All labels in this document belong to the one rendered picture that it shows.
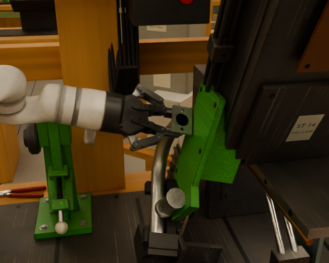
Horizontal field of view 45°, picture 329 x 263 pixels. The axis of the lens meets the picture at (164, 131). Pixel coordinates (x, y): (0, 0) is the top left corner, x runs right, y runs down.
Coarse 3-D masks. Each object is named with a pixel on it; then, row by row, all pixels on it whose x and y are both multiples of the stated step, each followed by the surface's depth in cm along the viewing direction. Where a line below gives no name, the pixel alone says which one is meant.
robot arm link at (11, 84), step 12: (0, 72) 65; (12, 72) 66; (0, 84) 64; (12, 84) 65; (24, 84) 67; (0, 96) 63; (12, 96) 65; (24, 96) 68; (0, 108) 66; (12, 108) 67
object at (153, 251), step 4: (148, 248) 76; (152, 248) 76; (144, 252) 77; (148, 252) 75; (152, 252) 76; (156, 252) 76; (160, 252) 76; (164, 252) 76; (168, 252) 76; (172, 252) 77; (176, 252) 77; (144, 256) 77; (148, 256) 77; (164, 256) 77; (168, 256) 77; (172, 256) 76; (176, 256) 77
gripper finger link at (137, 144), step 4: (152, 136) 74; (156, 136) 74; (160, 136) 74; (140, 140) 72; (144, 140) 73; (148, 140) 73; (152, 140) 73; (156, 140) 73; (132, 144) 72; (136, 144) 72; (140, 144) 72; (144, 144) 72; (148, 144) 73; (152, 144) 75; (156, 144) 76; (140, 148) 74
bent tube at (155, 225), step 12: (180, 108) 76; (180, 120) 79; (180, 132) 74; (168, 144) 83; (156, 156) 85; (156, 168) 85; (156, 180) 84; (156, 192) 82; (156, 216) 80; (156, 228) 79
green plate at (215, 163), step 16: (208, 96) 71; (192, 112) 78; (208, 112) 69; (224, 112) 68; (192, 128) 76; (208, 128) 68; (192, 144) 75; (208, 144) 68; (224, 144) 70; (192, 160) 73; (208, 160) 71; (224, 160) 72; (240, 160) 72; (176, 176) 81; (192, 176) 72; (208, 176) 73; (224, 176) 73
